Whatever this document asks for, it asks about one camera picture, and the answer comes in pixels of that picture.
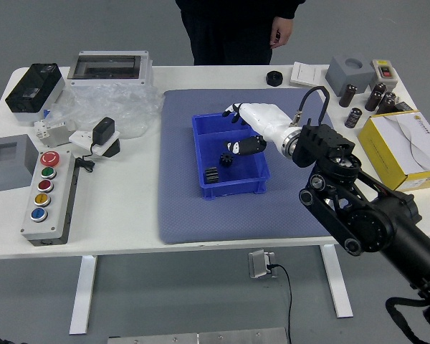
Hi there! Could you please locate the black adapter cord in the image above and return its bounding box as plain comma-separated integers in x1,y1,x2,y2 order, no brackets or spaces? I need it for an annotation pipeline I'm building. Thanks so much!
74,143,98,173

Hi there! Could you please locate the blue plastic box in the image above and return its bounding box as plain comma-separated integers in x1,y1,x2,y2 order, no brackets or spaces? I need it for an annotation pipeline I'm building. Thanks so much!
191,113,272,200

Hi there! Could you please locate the clear-lid grey distribution box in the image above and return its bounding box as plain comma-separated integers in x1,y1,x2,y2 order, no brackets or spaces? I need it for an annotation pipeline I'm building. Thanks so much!
67,50,154,87

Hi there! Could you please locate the black floor cable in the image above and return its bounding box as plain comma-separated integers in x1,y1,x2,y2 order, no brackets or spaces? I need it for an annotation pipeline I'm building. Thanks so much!
267,264,294,344

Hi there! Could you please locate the clear plastic bag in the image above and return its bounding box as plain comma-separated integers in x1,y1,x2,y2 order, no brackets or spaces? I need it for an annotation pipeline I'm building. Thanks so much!
44,81,164,140

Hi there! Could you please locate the black round knob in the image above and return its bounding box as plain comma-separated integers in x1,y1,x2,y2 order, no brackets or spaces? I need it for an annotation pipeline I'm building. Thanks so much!
265,70,285,87

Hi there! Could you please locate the black power adapter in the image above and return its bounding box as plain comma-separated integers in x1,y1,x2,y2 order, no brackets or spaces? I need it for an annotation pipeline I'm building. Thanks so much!
91,116,116,147

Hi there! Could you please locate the yellow white cardboard box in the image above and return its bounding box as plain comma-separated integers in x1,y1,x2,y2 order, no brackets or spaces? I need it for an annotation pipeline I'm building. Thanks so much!
357,110,430,192

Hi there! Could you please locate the silver floor socket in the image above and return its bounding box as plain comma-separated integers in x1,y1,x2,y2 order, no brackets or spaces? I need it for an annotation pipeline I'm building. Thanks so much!
248,249,279,280

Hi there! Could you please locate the white table leg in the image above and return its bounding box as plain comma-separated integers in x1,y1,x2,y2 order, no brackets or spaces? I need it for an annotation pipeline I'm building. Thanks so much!
69,254,98,336
320,244,355,319

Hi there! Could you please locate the person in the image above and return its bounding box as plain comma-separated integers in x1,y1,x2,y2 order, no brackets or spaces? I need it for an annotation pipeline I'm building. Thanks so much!
174,0,307,66

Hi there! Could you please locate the grey two-button switch box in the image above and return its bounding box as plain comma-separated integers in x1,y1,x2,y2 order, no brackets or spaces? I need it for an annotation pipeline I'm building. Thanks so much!
368,58,399,92

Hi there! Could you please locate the grey-blue mat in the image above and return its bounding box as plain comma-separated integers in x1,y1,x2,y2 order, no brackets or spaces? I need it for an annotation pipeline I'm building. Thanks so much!
157,88,364,246

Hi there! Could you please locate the white wall switch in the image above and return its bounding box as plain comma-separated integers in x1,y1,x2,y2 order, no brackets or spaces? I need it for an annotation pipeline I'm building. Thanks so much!
290,61,323,88

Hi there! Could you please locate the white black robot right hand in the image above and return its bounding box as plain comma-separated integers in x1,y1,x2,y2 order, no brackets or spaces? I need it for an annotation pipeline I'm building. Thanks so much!
221,102,298,157

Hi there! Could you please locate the big black gear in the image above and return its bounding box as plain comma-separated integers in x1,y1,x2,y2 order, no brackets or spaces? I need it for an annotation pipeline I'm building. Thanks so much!
203,166,220,186

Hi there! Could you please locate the white circuit breaker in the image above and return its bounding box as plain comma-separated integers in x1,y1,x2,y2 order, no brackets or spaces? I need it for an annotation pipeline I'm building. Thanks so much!
34,119,78,148

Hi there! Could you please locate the black-lid grey enclosure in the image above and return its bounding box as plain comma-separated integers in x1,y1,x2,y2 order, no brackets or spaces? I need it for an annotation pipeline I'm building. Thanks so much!
4,63,66,123

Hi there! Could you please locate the white socket plate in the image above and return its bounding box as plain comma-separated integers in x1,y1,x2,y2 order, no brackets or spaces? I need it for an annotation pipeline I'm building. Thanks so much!
68,129,122,158

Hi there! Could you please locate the grey cube with square recess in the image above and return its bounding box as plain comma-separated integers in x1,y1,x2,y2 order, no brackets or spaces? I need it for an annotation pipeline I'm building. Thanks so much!
0,134,40,192

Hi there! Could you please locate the grey block with round recess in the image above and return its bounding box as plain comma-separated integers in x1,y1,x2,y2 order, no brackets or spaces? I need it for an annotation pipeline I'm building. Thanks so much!
324,52,376,97

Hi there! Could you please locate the person's left hand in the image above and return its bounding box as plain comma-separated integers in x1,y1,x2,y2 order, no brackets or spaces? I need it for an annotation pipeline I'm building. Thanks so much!
269,16,294,49

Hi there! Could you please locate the five-button grey control station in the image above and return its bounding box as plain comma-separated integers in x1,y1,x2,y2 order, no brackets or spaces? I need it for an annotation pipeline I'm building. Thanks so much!
20,150,80,247

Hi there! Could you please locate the grey metal plate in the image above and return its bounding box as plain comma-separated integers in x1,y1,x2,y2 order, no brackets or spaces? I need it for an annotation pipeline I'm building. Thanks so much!
107,327,288,344

